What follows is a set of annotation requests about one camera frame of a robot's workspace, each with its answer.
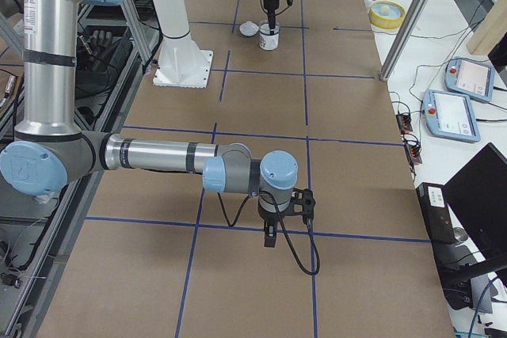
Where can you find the far teach pendant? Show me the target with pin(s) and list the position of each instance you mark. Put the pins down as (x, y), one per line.
(469, 77)

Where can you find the black laptop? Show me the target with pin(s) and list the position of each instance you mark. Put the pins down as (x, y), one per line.
(477, 197)

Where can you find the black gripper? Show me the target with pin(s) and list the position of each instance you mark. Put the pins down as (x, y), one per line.
(271, 4)
(270, 220)

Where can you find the white pedestal column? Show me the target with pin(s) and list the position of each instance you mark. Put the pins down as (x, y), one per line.
(180, 62)

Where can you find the teach pendant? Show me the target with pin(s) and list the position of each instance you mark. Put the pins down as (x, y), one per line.
(469, 77)
(450, 116)

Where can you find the yellow tape roll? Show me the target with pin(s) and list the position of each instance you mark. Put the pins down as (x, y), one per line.
(386, 14)

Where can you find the brown table paper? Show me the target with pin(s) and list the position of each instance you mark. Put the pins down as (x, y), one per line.
(159, 257)

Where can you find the near teach pendant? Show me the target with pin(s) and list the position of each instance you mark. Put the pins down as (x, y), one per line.
(450, 116)

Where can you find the aluminium frame post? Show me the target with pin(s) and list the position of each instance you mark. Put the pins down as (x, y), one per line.
(401, 39)

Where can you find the black box device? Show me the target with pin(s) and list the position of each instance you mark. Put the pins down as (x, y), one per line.
(435, 212)

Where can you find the white enamel mug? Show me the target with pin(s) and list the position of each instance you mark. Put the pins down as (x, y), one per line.
(268, 40)

